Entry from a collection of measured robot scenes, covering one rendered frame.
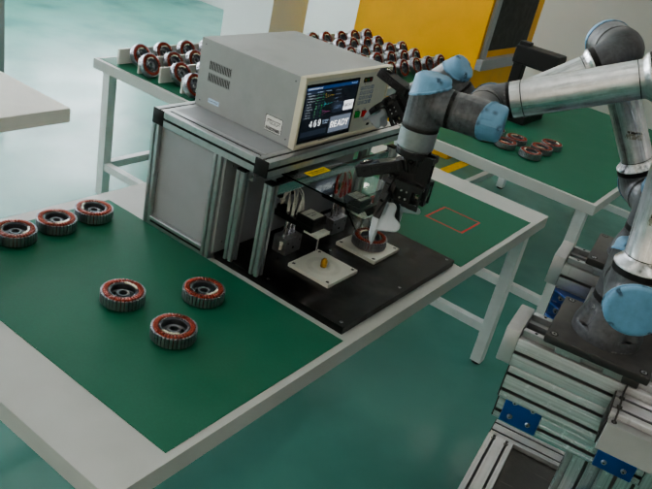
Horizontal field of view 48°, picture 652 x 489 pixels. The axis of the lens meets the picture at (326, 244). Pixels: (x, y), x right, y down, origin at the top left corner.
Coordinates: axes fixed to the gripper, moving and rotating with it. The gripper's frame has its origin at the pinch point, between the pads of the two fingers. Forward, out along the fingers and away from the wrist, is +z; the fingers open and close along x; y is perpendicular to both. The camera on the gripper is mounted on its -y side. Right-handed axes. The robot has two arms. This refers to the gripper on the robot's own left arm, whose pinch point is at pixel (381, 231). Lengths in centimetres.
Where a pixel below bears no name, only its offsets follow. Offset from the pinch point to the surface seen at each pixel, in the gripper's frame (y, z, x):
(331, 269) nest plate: -25, 37, 40
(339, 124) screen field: -39, -1, 53
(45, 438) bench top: -36, 41, -58
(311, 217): -34, 23, 38
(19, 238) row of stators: -94, 37, -13
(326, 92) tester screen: -40, -12, 43
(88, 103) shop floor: -319, 115, 246
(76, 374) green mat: -45, 40, -40
